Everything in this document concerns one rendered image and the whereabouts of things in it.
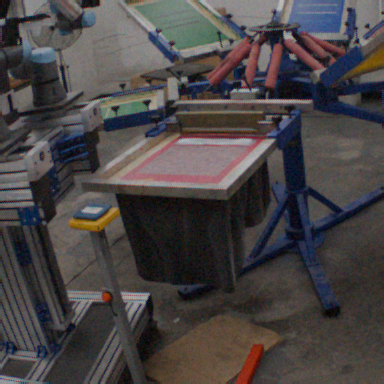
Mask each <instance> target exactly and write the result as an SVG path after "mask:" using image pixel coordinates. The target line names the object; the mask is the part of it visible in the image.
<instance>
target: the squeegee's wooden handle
mask: <svg viewBox="0 0 384 384"><path fill-rule="evenodd" d="M175 118H176V121H178V122H179V123H180V125H181V129H182V128H183V127H211V128H258V130H260V128H259V123H258V122H262V121H266V114H265V112H260V111H221V112H200V111H178V112H176V113H175Z"/></svg>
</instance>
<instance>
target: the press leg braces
mask: <svg viewBox="0 0 384 384"><path fill-rule="evenodd" d="M309 196H310V197H314V198H315V199H316V200H317V201H319V202H321V203H322V204H323V205H324V206H326V207H327V208H330V209H331V210H332V211H333V212H332V213H330V215H332V216H335V217H339V216H341V215H342V214H344V213H346V212H347V211H348V210H347V209H344V208H342V207H338V206H337V205H336V204H334V203H333V202H332V201H330V200H329V199H328V198H327V197H325V196H322V195H321V194H320V193H318V192H317V191H316V190H315V189H313V188H311V187H310V186H309ZM290 201H291V200H290V195H289V194H287V193H284V196H283V197H282V199H281V201H280V202H279V203H278V205H277V207H276V209H275V210H274V212H273V214H272V217H271V219H270V221H269V222H268V223H267V225H266V227H265V229H264V230H263V232H262V234H261V236H260V237H259V239H258V241H257V243H255V245H254V247H253V248H252V250H251V252H250V255H248V256H246V257H245V259H246V260H248V261H250V262H252V261H254V260H256V259H258V258H260V257H262V256H263V255H265V254H264V253H263V252H262V251H263V249H264V248H265V245H266V242H267V241H268V239H269V238H270V236H271V235H272V233H273V231H274V229H275V228H276V226H277V224H278V222H279V221H280V219H281V218H282V216H283V213H284V212H285V215H286V214H288V204H289V202H290ZM296 201H297V205H298V209H299V213H300V219H301V223H302V228H303V231H304V239H305V242H306V247H307V250H308V252H307V255H308V256H306V257H305V261H306V262H307V264H308V266H309V267H311V266H315V265H317V264H321V263H320V262H319V260H318V256H317V255H315V250H314V249H315V247H314V242H313V238H312V235H311V234H312V231H311V227H310V224H309V220H308V213H307V209H306V206H305V202H304V198H303V196H302V194H297V195H296Z"/></svg>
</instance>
